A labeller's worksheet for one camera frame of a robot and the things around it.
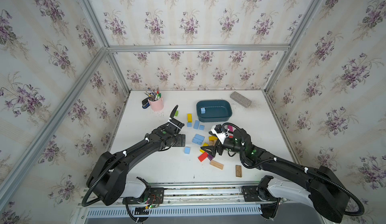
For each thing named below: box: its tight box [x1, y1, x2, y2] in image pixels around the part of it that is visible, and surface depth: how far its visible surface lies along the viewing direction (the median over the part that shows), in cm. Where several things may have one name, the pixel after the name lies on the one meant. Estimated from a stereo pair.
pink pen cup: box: [147, 96, 164, 112], surface depth 109 cm
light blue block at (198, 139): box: [191, 133, 206, 146], surface depth 95 cm
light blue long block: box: [193, 120, 201, 130], surface depth 103 cm
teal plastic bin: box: [196, 99, 233, 123], surface depth 107 cm
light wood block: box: [209, 159, 225, 170], surface depth 85 cm
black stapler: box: [141, 97, 151, 109], surface depth 109 cm
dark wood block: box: [235, 164, 242, 178], surface depth 81 cm
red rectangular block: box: [198, 151, 209, 163], surface depth 87 cm
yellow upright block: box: [186, 113, 193, 124], surface depth 104 cm
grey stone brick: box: [229, 91, 252, 108], surface depth 113 cm
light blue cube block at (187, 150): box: [183, 146, 191, 155], surface depth 90 cm
